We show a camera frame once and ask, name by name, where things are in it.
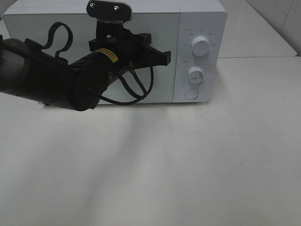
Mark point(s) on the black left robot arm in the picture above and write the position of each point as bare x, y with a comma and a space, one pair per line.
28, 72

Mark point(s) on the white microwave door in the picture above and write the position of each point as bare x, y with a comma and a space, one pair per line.
162, 27

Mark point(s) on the white microwave oven body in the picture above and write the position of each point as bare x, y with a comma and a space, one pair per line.
195, 19

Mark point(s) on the round white door button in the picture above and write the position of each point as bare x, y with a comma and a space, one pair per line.
191, 94

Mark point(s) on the upper white power knob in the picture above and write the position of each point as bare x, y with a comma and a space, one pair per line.
200, 45

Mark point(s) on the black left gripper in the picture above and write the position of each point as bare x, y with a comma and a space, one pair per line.
118, 50

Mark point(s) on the white timer knob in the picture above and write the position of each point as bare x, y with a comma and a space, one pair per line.
195, 75

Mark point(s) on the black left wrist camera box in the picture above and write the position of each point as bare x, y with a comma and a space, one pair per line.
110, 16

